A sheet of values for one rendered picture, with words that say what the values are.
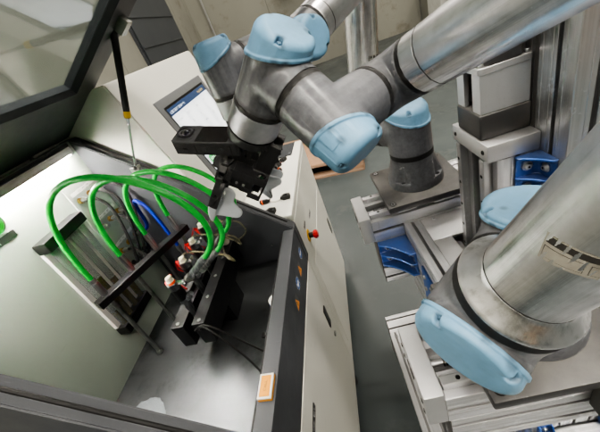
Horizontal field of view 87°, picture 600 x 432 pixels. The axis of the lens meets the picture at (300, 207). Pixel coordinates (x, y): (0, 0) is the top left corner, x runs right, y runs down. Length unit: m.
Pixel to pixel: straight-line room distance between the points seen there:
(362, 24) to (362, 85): 0.56
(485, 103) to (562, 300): 0.40
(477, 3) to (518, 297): 0.26
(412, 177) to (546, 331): 0.62
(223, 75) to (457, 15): 0.43
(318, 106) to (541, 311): 0.27
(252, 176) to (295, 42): 0.22
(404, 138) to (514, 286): 0.61
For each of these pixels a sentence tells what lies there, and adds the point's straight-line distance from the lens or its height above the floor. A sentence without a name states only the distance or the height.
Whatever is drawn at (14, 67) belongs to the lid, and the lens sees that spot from 0.84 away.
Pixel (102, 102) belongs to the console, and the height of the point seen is 1.51.
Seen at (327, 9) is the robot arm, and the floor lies 1.53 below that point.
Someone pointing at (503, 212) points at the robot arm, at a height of 1.27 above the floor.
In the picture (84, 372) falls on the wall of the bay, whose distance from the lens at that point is 1.08.
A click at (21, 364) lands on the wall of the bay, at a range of 0.99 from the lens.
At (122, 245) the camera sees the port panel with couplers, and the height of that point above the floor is 1.11.
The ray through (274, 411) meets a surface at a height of 0.95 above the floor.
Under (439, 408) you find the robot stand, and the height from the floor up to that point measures 0.96.
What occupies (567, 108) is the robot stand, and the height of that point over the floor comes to 1.30.
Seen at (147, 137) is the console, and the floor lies 1.38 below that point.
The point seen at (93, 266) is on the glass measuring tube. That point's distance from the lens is 1.10.
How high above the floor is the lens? 1.55
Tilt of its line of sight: 31 degrees down
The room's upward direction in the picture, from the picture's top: 22 degrees counter-clockwise
